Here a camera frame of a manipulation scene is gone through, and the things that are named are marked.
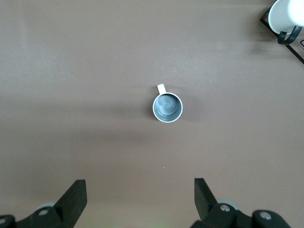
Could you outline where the black wire rack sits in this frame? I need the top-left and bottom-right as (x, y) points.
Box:
(260, 9), (304, 64)

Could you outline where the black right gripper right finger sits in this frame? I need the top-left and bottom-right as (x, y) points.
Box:
(190, 177), (253, 228)

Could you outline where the white mug with black handle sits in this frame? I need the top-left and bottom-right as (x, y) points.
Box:
(267, 0), (304, 46)

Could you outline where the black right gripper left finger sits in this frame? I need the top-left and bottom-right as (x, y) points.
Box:
(16, 179), (88, 228)

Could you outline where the grey cup with handle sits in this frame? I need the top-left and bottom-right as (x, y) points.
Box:
(152, 83), (183, 124)

